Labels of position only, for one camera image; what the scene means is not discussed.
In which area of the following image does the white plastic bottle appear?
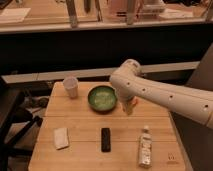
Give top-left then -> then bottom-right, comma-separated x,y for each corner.
138,125 -> 152,168

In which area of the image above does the black chair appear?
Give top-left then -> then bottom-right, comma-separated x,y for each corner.
0,76 -> 43,171

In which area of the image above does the black remote control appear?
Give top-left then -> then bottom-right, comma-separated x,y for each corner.
101,128 -> 111,152

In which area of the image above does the white paper cup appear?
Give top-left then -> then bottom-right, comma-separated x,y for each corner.
63,76 -> 78,98

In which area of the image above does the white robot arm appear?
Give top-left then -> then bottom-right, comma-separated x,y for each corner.
110,59 -> 213,129

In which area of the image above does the green bowl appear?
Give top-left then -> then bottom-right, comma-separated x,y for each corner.
87,85 -> 117,112

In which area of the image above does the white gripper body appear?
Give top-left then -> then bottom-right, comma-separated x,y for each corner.
122,98 -> 138,115

